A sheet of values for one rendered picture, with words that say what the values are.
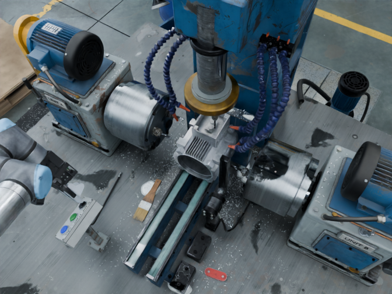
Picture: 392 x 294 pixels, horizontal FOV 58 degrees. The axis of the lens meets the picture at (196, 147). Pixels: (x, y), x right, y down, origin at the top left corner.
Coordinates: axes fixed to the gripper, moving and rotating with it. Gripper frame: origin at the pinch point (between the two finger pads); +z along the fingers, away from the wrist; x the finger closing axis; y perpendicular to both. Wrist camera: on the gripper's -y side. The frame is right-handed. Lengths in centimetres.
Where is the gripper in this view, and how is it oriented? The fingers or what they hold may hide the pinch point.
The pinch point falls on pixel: (78, 202)
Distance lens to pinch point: 131.6
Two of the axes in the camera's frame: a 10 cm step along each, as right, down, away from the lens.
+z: 5.4, 6.4, 5.5
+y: 4.8, -7.7, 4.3
